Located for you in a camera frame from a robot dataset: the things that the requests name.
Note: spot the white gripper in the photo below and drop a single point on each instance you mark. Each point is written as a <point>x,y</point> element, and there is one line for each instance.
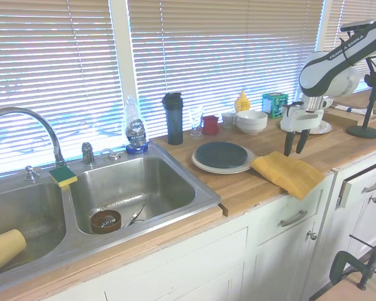
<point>304,122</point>

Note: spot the yellow terry cloth towel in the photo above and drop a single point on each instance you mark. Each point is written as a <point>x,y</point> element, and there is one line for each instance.
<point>288,172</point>

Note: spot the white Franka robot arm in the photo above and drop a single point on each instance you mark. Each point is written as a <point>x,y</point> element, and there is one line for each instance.
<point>319,72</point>

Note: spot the dark blue plate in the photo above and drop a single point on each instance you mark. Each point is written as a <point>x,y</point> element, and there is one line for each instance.
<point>221,154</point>

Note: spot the dark plate on white plate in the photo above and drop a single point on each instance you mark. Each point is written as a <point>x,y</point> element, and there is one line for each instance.
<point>222,171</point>

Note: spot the small white saucer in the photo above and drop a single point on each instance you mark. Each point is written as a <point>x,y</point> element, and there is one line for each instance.
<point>325,127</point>

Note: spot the green cardboard box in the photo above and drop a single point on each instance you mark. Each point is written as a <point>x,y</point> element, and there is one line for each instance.
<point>274,105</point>

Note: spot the white ceramic bowl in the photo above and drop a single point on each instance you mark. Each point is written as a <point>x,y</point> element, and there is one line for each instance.
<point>252,131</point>
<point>252,117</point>

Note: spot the wooden tray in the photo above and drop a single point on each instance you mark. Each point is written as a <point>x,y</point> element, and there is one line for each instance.
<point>338,117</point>

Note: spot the white mug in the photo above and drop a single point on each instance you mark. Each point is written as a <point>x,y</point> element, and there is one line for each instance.
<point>327,102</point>

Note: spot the white folded napkin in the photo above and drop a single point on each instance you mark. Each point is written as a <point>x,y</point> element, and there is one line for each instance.
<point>341,108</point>

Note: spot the yellow squeeze bottle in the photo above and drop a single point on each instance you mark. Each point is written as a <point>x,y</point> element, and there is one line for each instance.
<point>242,103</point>

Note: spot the small clear glass cup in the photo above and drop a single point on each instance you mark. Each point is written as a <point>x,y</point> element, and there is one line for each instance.
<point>228,120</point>

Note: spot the white open drawer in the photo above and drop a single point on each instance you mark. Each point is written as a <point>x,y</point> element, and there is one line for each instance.
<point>363,175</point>

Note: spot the red mug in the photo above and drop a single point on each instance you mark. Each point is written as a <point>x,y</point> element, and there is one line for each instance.
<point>210,125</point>

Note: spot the clear stemmed glass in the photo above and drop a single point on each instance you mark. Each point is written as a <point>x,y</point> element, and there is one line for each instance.
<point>195,117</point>

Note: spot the wide white window blinds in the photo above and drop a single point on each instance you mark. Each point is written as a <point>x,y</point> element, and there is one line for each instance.
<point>222,47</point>

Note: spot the black shaker bottle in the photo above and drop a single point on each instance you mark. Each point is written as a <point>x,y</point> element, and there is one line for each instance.
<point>175,122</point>

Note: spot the black C-clamp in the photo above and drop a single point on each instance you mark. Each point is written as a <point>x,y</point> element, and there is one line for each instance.
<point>338,263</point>

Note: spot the narrow white window blinds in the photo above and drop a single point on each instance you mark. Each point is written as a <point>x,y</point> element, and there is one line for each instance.
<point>347,9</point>

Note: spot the white base cabinet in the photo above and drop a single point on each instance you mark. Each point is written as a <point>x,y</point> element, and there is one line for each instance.
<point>206,266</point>

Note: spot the clear Dawn dish soap bottle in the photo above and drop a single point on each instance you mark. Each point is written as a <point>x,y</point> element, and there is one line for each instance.
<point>136,131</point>

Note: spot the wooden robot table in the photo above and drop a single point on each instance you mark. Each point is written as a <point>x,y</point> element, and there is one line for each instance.
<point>347,293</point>

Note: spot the stainless steel double sink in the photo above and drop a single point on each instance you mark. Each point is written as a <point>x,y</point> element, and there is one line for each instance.
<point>138,185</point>

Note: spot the metal utensil in brown bowl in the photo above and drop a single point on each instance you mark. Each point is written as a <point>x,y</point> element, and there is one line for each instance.
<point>108,221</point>

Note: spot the brown bowl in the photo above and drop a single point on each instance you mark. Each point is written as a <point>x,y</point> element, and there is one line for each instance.
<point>97,225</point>

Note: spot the green and yellow sponge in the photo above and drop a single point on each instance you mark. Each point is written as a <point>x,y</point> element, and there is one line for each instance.
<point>62,176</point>

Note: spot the chrome gooseneck faucet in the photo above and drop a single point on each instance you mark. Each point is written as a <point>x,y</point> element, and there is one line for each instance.
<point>47,125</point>

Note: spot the white blinds over sink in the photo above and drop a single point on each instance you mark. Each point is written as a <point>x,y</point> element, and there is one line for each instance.
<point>50,62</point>

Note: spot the chrome sink knob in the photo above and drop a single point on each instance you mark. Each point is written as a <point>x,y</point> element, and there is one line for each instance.
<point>30,174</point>

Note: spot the yellow plastic cup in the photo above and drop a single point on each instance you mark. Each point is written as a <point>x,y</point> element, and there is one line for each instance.
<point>3,251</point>

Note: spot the black round-base camera stand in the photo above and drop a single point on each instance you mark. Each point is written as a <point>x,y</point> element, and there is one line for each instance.
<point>363,131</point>

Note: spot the grey stereo camera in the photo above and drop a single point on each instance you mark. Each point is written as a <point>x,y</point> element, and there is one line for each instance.
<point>357,25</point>

